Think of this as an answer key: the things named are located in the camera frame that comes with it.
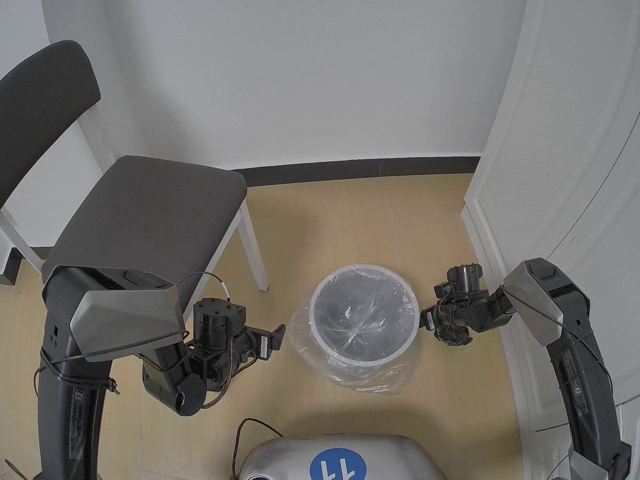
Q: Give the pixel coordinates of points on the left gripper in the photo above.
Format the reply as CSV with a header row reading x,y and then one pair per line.
x,y
250,348

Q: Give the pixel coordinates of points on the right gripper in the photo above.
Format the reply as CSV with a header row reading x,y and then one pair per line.
x,y
445,315

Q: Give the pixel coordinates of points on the clear plastic bag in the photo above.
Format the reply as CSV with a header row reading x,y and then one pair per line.
x,y
300,338

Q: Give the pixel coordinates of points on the black plastic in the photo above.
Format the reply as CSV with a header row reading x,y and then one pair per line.
x,y
455,337

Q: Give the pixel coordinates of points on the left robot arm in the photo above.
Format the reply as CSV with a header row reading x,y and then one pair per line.
x,y
120,313

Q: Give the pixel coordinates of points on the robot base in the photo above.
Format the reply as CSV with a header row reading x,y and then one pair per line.
x,y
300,458

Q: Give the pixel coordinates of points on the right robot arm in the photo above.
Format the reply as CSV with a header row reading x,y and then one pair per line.
x,y
545,293

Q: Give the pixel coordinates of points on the white trash bin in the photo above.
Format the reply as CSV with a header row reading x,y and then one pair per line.
x,y
370,357

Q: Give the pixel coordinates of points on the dark grey chair white legs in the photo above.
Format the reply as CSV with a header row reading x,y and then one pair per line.
x,y
150,203

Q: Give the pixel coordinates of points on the white panelled door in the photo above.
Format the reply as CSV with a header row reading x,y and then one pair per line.
x,y
560,143

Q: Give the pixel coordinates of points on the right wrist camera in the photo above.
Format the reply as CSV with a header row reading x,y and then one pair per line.
x,y
442,290

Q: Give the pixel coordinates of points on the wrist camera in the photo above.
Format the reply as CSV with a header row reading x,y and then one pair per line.
x,y
442,290
236,315

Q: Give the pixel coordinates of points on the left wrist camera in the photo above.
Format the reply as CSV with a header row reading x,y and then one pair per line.
x,y
236,315

